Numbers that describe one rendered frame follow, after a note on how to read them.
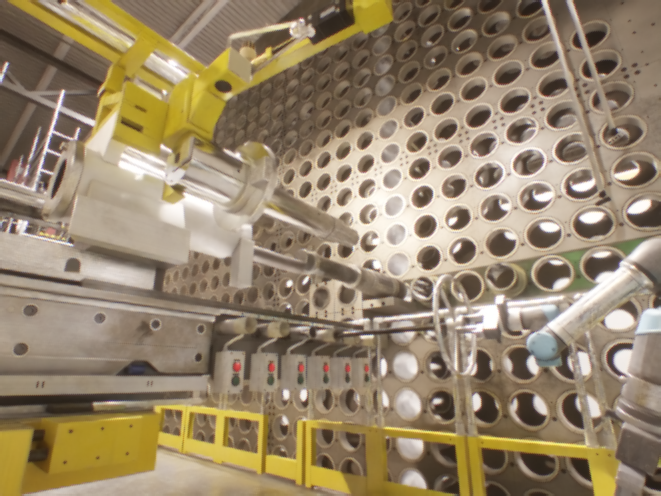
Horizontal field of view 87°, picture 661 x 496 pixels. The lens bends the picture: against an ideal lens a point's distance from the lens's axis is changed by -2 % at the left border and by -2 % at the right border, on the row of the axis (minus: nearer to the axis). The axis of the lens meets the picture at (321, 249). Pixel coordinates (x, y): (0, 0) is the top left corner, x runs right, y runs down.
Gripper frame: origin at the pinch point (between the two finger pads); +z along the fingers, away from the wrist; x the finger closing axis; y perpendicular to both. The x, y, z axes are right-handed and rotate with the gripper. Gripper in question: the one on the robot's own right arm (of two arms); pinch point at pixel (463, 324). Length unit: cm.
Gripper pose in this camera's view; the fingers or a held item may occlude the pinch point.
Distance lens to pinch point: 146.2
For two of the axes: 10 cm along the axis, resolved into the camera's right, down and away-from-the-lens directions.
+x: 4.6, -4.9, 7.4
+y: 4.6, 8.5, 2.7
